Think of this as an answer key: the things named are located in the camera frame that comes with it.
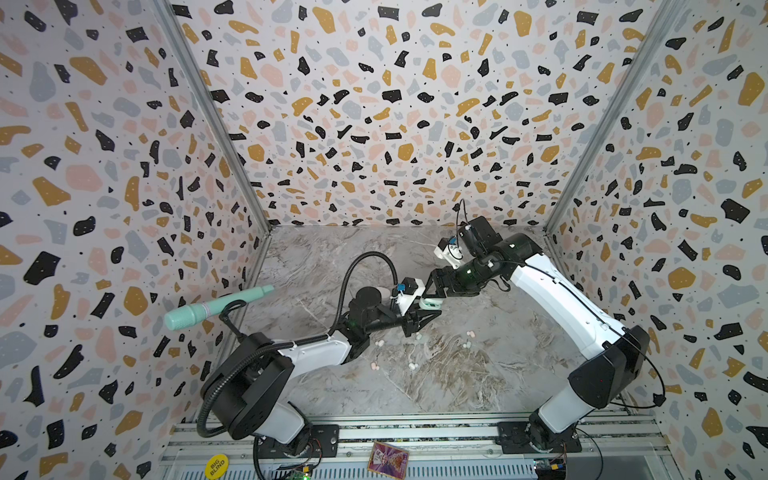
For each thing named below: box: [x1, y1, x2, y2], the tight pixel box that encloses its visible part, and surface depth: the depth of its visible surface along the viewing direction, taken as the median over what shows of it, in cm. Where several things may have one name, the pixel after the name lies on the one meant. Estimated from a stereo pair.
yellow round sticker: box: [204, 454, 229, 480], surface depth 71 cm
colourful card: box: [368, 440, 409, 480], surface depth 71 cm
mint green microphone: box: [164, 284, 275, 331], surface depth 63 cm
